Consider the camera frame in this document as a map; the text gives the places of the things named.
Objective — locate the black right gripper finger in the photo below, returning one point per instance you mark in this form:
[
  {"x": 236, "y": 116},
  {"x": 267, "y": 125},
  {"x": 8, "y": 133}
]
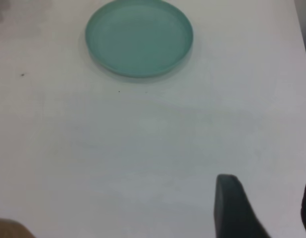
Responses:
[{"x": 232, "y": 210}]

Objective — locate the green plate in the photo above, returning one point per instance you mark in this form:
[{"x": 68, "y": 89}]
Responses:
[{"x": 138, "y": 37}]

